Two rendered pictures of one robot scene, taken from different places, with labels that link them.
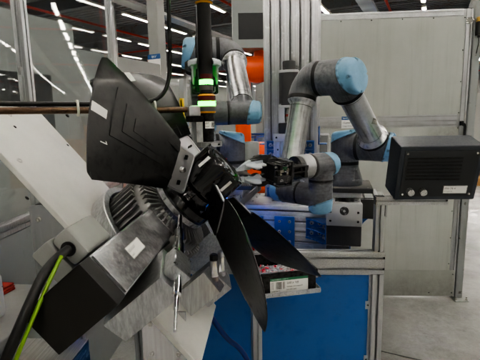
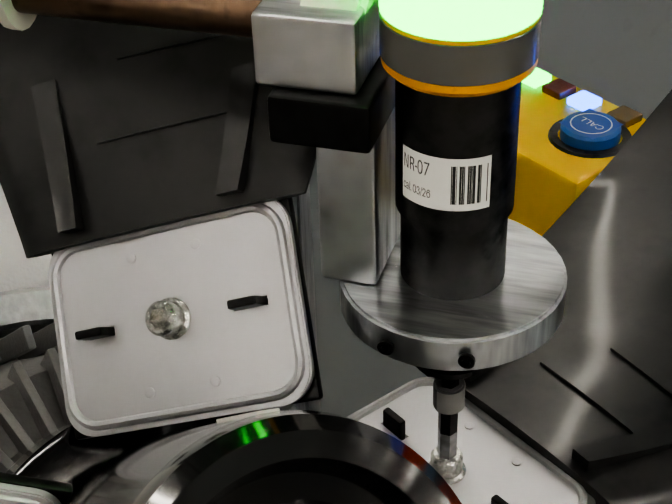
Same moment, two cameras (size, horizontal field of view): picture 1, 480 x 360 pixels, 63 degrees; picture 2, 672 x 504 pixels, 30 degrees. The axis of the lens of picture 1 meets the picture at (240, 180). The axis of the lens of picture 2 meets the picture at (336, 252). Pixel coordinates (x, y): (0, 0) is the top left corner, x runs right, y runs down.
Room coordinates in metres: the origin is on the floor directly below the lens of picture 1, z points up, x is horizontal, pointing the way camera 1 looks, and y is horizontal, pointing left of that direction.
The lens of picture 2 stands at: (0.75, -0.14, 1.50)
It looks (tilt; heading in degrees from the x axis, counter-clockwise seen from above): 35 degrees down; 49
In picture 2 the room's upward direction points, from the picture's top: 2 degrees counter-clockwise
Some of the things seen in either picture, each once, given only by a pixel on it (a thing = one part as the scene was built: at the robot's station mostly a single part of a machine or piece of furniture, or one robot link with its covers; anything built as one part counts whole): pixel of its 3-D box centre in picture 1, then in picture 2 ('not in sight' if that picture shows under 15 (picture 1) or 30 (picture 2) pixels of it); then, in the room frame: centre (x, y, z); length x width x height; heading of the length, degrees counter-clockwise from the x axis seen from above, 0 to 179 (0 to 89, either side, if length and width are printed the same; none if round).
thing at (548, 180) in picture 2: not in sight; (536, 175); (1.36, 0.35, 1.02); 0.16 x 0.10 x 0.11; 86
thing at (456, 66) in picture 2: (206, 108); (459, 30); (0.98, 0.08, 1.35); 0.04 x 0.04 x 0.01
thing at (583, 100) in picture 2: not in sight; (584, 101); (1.39, 0.34, 1.08); 0.02 x 0.02 x 0.01; 86
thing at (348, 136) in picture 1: (346, 144); not in sight; (1.66, -0.45, 1.20); 0.13 x 0.12 x 0.14; 50
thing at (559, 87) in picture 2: not in sight; (559, 89); (1.39, 0.36, 1.08); 0.02 x 0.02 x 0.01; 86
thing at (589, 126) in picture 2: not in sight; (590, 132); (1.36, 0.30, 1.08); 0.04 x 0.04 x 0.02
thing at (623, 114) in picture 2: not in sight; (624, 116); (1.39, 0.30, 1.08); 0.02 x 0.02 x 0.01; 86
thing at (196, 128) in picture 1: (203, 126); (421, 162); (0.98, 0.09, 1.31); 0.09 x 0.07 x 0.10; 121
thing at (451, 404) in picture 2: not in sight; (448, 411); (0.98, 0.08, 1.21); 0.01 x 0.01 x 0.05
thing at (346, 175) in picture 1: (344, 172); not in sight; (1.66, -0.45, 1.09); 0.15 x 0.15 x 0.10
